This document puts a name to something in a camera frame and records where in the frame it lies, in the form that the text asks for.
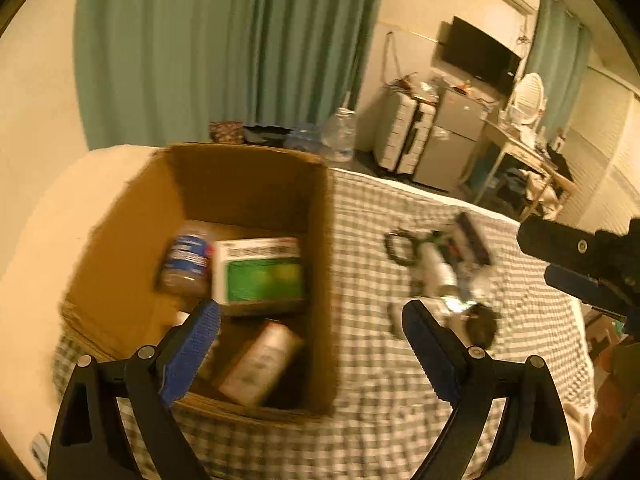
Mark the teal curtain right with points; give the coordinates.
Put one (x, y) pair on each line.
(559, 55)

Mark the clear jar blue label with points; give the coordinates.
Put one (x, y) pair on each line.
(186, 269)

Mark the grey mini fridge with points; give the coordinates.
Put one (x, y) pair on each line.
(452, 138)

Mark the green white medicine box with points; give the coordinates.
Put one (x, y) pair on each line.
(258, 276)

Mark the brown cardboard box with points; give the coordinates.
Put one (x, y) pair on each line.
(249, 230)

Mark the white suitcase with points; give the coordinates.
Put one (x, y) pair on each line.
(401, 133)

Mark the teal curtain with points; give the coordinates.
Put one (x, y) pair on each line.
(559, 55)
(159, 72)

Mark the white dressing table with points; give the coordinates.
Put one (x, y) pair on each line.
(508, 145)

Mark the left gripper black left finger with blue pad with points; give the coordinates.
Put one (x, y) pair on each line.
(89, 439)

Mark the black wall television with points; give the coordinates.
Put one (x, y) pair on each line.
(479, 55)

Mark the clear bag with black item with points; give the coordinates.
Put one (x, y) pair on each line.
(464, 248)

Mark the white tube bottle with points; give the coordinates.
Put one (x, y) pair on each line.
(439, 277)

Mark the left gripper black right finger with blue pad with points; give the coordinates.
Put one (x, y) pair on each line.
(532, 440)

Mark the brown patterned pouch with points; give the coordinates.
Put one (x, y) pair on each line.
(227, 132)

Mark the brown white small box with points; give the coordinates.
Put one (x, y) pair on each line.
(259, 367)

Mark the wooden chair with clothes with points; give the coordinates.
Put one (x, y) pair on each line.
(547, 194)

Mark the white oval vanity mirror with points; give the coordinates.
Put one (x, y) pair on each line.
(527, 100)

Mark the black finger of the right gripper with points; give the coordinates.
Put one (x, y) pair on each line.
(599, 268)

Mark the teal curtain left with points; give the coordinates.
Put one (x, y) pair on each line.
(159, 72)

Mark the large clear water bottle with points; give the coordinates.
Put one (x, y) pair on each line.
(338, 136)

